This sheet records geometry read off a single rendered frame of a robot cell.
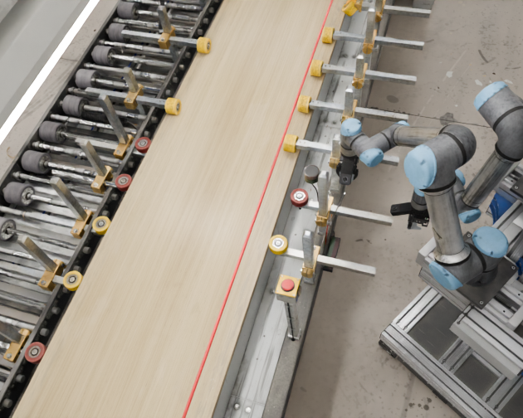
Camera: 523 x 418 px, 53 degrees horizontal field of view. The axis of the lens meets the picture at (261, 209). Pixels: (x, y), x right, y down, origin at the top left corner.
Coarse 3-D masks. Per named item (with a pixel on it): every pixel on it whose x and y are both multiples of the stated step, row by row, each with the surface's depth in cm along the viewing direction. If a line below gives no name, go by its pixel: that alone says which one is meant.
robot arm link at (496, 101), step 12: (492, 84) 169; (504, 84) 169; (480, 96) 170; (492, 96) 167; (504, 96) 165; (516, 96) 167; (480, 108) 171; (492, 108) 166; (504, 108) 164; (516, 108) 163; (492, 120) 167
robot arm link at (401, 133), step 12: (384, 132) 191; (396, 132) 187; (408, 132) 179; (420, 132) 173; (432, 132) 168; (456, 132) 152; (468, 132) 153; (396, 144) 189; (408, 144) 181; (420, 144) 174; (468, 144) 151; (468, 156) 152
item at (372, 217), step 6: (306, 204) 234; (312, 204) 234; (318, 204) 234; (330, 210) 231; (342, 210) 231; (348, 210) 230; (354, 210) 230; (348, 216) 232; (354, 216) 230; (360, 216) 228; (366, 216) 228; (372, 216) 228; (378, 216) 227; (384, 216) 227; (390, 216) 227; (378, 222) 228; (384, 222) 227; (390, 222) 225
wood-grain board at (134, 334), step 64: (256, 0) 306; (320, 0) 300; (192, 64) 283; (256, 64) 278; (192, 128) 259; (256, 128) 255; (128, 192) 242; (192, 192) 239; (256, 192) 235; (128, 256) 225; (192, 256) 222; (256, 256) 219; (64, 320) 212; (128, 320) 209; (192, 320) 207; (64, 384) 199; (128, 384) 196; (192, 384) 194
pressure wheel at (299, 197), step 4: (300, 188) 233; (292, 192) 233; (296, 192) 233; (300, 192) 233; (304, 192) 232; (292, 196) 232; (296, 196) 232; (300, 196) 231; (304, 196) 231; (308, 196) 231; (292, 200) 231; (296, 200) 230; (300, 200) 230; (304, 200) 230; (308, 200) 233; (296, 204) 231; (300, 204) 230; (304, 204) 231; (300, 208) 240
